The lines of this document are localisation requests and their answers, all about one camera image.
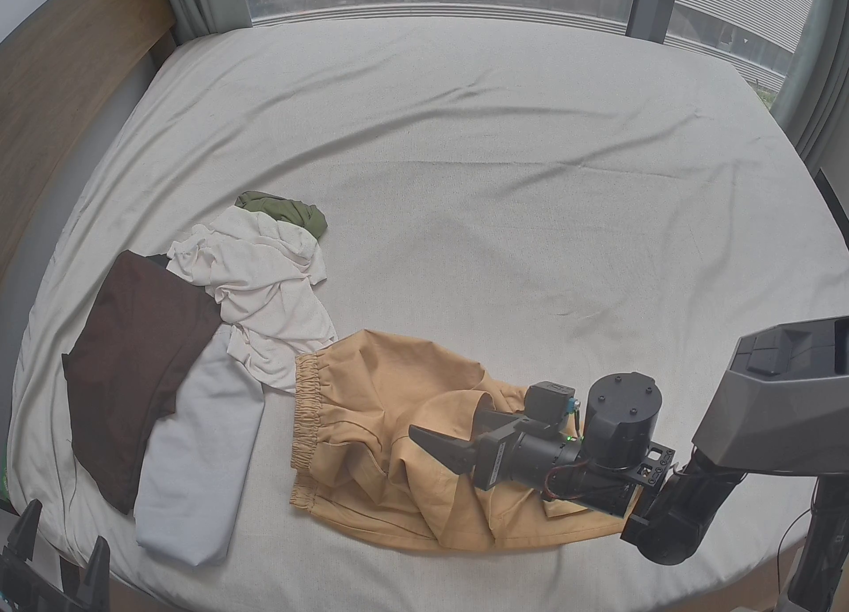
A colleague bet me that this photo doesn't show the olive green garment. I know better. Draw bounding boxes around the olive green garment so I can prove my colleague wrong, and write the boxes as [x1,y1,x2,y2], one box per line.
[235,191,328,241]

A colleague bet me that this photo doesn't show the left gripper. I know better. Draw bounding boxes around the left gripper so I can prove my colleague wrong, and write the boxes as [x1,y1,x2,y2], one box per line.
[0,499,111,612]

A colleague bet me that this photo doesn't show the dark brown garment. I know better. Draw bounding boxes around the dark brown garment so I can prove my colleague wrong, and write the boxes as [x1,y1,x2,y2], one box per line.
[61,250,224,515]

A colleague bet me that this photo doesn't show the tan shorts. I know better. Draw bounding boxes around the tan shorts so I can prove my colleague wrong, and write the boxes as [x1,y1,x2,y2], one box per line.
[288,329,639,555]

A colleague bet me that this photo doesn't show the black cable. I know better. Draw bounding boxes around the black cable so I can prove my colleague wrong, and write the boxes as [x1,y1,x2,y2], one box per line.
[777,507,818,600]

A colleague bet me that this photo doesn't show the cream garment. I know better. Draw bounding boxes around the cream garment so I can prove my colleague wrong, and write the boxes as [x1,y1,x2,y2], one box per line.
[165,206,338,394]

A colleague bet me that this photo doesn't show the bed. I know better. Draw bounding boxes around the bed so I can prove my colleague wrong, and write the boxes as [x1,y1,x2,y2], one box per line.
[0,0,849,612]

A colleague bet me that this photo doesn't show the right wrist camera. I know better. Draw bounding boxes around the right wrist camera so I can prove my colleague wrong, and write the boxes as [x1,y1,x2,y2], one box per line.
[524,381,577,430]

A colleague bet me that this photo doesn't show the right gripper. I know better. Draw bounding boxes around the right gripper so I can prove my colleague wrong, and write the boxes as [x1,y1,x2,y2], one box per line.
[409,408,589,493]

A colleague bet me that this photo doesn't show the pale grey garment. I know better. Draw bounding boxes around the pale grey garment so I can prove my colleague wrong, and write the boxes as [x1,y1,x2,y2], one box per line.
[133,325,267,567]

